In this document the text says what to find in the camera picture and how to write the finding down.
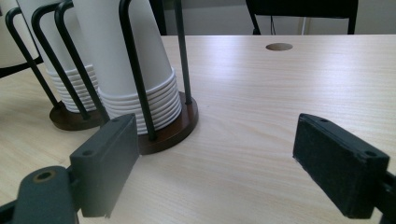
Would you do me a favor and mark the stack of white paper cups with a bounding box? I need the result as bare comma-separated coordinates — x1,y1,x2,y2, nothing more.
17,0,101,114
72,0,183,135

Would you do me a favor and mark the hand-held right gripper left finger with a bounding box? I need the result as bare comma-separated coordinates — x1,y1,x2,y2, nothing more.
68,112,140,218

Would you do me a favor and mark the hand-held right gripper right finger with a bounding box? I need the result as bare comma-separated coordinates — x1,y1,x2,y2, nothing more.
292,112,390,219

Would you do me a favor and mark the black wire cup holder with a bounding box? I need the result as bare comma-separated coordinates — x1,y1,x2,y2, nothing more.
55,0,200,156

